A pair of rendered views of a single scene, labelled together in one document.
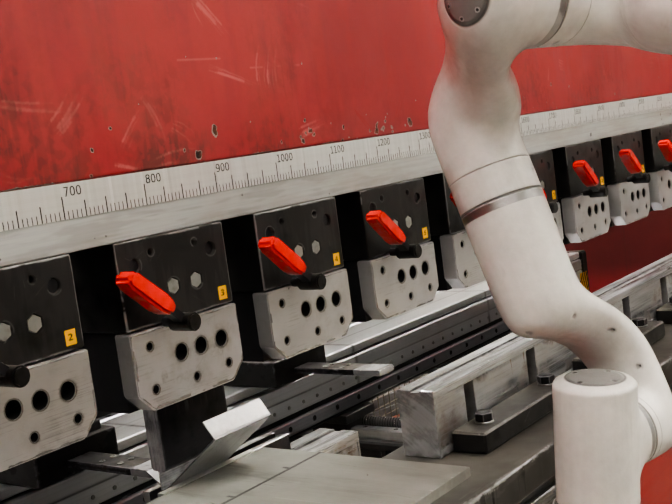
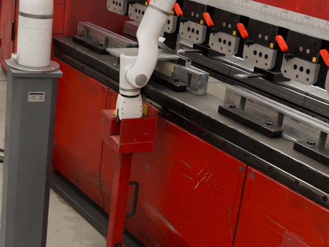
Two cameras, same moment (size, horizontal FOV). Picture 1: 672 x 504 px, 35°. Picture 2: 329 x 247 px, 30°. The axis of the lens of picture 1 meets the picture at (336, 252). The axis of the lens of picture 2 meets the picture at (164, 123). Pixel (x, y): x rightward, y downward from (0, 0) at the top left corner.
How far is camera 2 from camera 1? 3.04 m
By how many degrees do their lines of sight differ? 101
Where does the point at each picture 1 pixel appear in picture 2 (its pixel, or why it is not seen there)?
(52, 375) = (141, 8)
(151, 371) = not seen: hidden behind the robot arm
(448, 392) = (232, 91)
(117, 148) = not seen: outside the picture
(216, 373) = (165, 28)
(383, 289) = (212, 39)
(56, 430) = (139, 18)
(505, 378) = (262, 111)
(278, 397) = (269, 84)
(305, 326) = (187, 33)
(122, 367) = not seen: hidden behind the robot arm
